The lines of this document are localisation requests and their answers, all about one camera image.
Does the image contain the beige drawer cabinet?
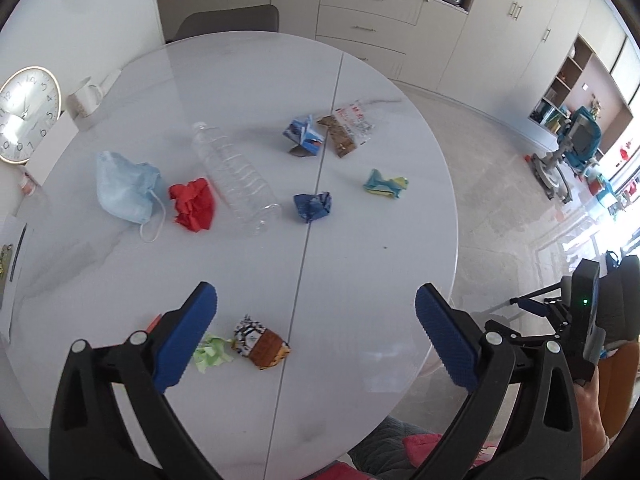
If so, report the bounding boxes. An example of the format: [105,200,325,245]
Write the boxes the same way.
[315,0,473,86]

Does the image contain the beige tall cabinet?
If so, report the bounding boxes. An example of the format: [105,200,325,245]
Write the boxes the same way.
[440,0,626,126]

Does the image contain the clear plastic bottle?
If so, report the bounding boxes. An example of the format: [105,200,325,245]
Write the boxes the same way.
[190,121,282,236]

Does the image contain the blue white carton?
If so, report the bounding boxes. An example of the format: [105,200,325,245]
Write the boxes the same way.
[282,115,326,158]

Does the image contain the open shelf unit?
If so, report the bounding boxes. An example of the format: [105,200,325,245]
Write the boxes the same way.
[530,35,640,161]

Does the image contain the white mug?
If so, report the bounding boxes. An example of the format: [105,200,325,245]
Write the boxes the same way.
[66,76,105,118]

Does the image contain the grey floor stand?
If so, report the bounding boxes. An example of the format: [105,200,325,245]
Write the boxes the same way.
[530,152,573,201]

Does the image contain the pink garment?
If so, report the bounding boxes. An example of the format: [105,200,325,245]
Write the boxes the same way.
[405,432,493,466]

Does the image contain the grey quilted pants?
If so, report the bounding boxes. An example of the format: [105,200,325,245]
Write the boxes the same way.
[347,415,451,480]

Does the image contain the green paper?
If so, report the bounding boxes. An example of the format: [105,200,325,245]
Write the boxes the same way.
[192,335,235,375]

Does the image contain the clear brown snack bag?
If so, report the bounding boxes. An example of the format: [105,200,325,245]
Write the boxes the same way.
[316,101,378,159]

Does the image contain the black pen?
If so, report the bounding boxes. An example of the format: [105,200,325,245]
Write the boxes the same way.
[10,225,27,281]

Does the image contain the cardboard box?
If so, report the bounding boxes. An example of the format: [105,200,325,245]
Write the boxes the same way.
[597,342,640,436]

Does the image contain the white paper sheet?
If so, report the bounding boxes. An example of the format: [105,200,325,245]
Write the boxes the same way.
[0,212,33,336]

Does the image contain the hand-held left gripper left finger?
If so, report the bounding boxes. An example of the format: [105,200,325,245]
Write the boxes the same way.
[48,281,221,480]

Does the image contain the red paper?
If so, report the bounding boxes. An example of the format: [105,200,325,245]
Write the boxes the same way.
[168,177,218,233]

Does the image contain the gold rimmed round clock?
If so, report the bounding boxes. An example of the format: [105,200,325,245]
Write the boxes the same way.
[0,66,62,165]

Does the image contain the person's right hand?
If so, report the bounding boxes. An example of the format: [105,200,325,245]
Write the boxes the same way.
[573,364,611,467]

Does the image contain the brown patterned wrapper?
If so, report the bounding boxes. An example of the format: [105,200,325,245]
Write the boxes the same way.
[231,315,291,371]

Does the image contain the teal yellow crumpled paper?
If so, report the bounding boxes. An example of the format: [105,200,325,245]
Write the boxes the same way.
[363,168,409,201]

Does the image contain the white box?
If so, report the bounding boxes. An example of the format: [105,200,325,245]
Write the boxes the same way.
[27,110,78,186]

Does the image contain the dark blue paper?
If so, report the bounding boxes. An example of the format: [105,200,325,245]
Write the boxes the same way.
[293,191,333,223]

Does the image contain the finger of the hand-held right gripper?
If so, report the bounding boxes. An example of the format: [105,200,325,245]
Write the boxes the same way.
[509,296,570,323]
[515,325,568,347]

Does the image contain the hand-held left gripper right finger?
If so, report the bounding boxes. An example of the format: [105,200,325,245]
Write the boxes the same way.
[415,282,583,480]

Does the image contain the blue face mask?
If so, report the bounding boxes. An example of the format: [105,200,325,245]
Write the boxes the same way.
[95,151,167,242]

